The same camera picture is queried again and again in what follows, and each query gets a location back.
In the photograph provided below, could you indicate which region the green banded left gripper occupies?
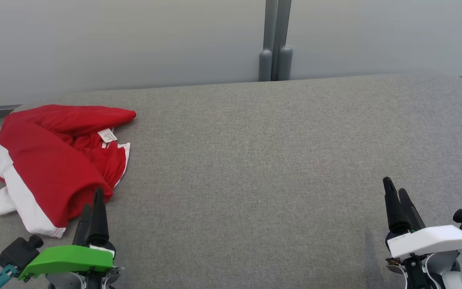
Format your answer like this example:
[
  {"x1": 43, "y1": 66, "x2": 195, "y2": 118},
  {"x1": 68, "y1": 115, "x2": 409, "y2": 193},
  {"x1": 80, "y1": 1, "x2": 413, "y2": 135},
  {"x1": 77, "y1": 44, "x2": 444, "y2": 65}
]
[{"x1": 18, "y1": 188, "x2": 124, "y2": 289}]

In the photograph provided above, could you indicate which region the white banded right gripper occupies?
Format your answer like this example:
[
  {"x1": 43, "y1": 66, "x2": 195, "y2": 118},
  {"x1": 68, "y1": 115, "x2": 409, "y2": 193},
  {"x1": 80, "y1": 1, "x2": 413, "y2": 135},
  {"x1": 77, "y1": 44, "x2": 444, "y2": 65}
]
[{"x1": 383, "y1": 177, "x2": 462, "y2": 289}]

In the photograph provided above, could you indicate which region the red and white shirt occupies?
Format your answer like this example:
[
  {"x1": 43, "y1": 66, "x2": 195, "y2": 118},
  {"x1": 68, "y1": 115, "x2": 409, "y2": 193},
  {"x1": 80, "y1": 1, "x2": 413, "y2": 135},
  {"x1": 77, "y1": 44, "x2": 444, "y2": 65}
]
[{"x1": 0, "y1": 104, "x2": 137, "y2": 238}]

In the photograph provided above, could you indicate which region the grey partition post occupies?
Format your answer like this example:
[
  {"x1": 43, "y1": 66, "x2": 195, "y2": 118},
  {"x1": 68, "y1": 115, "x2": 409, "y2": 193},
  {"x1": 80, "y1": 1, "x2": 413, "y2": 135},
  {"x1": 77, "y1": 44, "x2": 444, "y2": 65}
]
[
  {"x1": 258, "y1": 0, "x2": 278, "y2": 82},
  {"x1": 273, "y1": 0, "x2": 294, "y2": 81}
]

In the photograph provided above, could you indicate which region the teal left camera connector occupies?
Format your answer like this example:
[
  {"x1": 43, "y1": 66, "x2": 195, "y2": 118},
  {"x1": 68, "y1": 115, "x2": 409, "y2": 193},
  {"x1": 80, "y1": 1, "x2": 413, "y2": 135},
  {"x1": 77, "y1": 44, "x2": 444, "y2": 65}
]
[{"x1": 0, "y1": 265, "x2": 18, "y2": 289}]

